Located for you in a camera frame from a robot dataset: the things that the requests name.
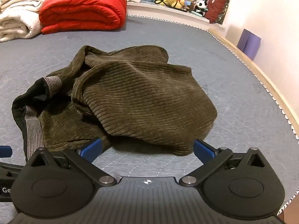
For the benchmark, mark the purple yoga mat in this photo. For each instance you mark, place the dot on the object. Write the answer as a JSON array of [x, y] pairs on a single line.
[[248, 43]]

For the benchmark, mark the cream folded blanket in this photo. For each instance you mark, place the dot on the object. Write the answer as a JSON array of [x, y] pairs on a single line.
[[18, 14]]

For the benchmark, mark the white window sill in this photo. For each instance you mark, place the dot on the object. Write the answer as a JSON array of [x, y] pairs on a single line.
[[163, 10]]

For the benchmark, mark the panda plush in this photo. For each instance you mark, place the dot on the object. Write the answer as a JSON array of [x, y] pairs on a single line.
[[201, 7]]

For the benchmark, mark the red folded quilt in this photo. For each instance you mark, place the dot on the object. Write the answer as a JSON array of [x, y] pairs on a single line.
[[81, 11]]

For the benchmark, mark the grey mattress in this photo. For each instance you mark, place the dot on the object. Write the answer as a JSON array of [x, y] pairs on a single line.
[[144, 36]]

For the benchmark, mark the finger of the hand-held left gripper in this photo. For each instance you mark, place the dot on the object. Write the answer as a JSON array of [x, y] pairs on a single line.
[[11, 165], [4, 151]]

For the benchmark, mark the wooden bed frame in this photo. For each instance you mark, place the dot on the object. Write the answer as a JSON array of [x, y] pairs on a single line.
[[264, 74]]

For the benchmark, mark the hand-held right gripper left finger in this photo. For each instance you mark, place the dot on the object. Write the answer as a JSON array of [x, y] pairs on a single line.
[[91, 148]]

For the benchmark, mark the dark red cushion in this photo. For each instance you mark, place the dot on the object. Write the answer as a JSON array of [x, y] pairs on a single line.
[[217, 7]]

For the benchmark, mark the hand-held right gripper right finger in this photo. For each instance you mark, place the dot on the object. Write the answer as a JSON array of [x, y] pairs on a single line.
[[202, 149]]

